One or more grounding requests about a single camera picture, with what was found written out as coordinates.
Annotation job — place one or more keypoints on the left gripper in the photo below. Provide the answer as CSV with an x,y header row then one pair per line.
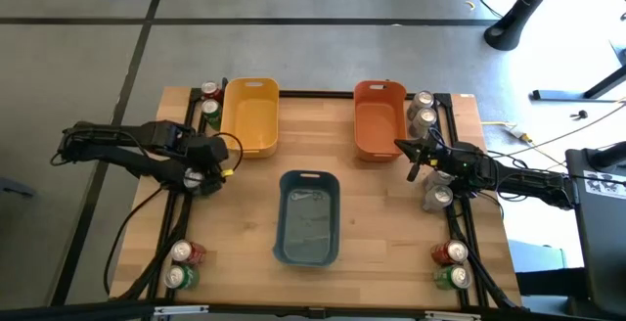
x,y
209,174

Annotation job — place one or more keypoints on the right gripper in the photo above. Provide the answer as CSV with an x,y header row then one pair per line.
x,y
445,162

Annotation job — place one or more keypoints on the red Coca-Cola can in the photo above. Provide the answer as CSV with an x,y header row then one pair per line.
x,y
210,89
188,252
450,252

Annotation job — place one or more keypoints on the yellow plastic bin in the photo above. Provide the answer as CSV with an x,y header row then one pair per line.
x,y
252,125

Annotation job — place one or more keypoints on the blue plastic bin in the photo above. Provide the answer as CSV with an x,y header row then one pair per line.
x,y
308,223

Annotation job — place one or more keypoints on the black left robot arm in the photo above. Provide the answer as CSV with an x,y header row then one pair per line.
x,y
88,137

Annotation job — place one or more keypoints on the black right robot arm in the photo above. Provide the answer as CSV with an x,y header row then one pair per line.
x,y
528,181

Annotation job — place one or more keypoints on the silver soda can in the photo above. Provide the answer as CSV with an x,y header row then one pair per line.
x,y
437,179
420,100
423,118
438,197

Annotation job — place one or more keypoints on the orange plastic bin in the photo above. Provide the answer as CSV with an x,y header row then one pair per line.
x,y
379,125

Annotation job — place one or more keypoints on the white power adapter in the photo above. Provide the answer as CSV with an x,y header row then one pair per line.
x,y
516,132

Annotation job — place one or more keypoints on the grey box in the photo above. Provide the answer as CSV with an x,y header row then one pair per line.
x,y
538,255

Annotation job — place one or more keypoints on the black desk foot bar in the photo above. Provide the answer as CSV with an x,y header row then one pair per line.
x,y
557,95

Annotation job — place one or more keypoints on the small black knob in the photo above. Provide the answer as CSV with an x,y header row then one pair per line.
x,y
580,114

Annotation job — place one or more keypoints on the black stand base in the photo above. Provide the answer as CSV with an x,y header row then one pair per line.
x,y
552,282

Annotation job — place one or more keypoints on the thick black desk leg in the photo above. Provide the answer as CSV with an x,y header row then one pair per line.
x,y
523,8

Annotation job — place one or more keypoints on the white marker tag sticker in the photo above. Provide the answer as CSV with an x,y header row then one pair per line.
x,y
604,184

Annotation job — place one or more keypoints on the grey floor object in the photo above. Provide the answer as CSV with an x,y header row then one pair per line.
x,y
17,189

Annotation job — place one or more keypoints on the black equipment case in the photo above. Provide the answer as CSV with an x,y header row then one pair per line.
x,y
601,243

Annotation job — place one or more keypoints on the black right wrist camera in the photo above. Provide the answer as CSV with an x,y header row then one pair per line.
x,y
431,150

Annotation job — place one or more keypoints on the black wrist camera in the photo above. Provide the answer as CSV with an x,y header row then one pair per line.
x,y
208,151
431,150

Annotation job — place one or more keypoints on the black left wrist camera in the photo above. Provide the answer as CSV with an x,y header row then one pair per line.
x,y
208,151

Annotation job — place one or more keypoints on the black aluminium frame rail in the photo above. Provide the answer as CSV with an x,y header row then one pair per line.
x,y
471,223
454,223
274,311
185,223
191,113
318,94

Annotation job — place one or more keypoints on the silver frame bracket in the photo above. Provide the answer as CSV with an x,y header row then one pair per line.
x,y
452,316
181,310

